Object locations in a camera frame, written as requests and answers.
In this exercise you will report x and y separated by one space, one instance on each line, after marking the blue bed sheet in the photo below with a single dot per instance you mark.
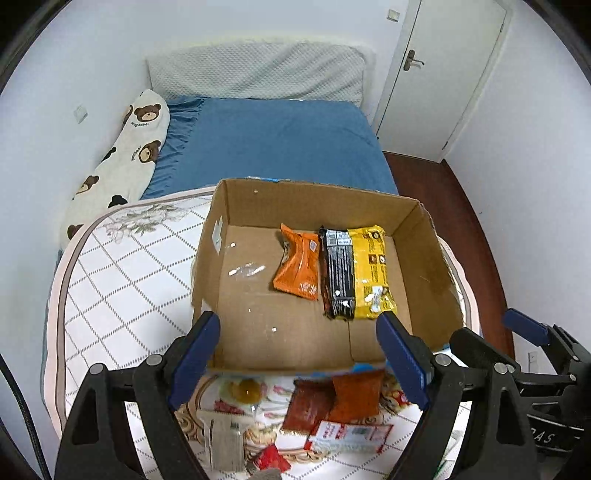
286 143

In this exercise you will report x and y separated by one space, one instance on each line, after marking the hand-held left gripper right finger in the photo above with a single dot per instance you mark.
401 350

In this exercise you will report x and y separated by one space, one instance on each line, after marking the clear braised egg packet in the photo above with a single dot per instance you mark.
244 390

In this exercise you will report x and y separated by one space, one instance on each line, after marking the orange red snack packet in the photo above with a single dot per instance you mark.
358 394

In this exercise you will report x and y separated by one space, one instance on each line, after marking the red and white packet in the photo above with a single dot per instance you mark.
351 436

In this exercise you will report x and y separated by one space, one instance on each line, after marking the grey textured pillow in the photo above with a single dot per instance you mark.
258 74

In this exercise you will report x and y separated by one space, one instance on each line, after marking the white wall switch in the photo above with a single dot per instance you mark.
393 14

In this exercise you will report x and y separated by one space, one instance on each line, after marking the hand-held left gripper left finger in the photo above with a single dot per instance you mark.
196 350

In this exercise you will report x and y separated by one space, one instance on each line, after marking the dark red snack packet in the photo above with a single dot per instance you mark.
307 406

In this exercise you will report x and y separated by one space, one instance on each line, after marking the yellow snack packet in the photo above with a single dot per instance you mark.
369 263

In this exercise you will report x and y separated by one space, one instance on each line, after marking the small red packet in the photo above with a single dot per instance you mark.
272 461

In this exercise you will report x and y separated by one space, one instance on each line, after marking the white door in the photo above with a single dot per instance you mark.
443 78

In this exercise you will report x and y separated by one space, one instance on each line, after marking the low white wall socket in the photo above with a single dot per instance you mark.
532 360

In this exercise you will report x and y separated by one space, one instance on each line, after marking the long silver white packet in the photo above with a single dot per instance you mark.
226 438

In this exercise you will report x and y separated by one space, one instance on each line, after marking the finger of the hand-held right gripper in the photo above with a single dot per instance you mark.
526 325
475 346

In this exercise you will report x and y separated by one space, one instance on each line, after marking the cardboard box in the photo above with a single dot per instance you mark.
286 318

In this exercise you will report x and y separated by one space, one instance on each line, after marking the black snack packet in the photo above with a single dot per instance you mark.
337 272

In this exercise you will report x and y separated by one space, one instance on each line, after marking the bear print body pillow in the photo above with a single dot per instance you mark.
129 152

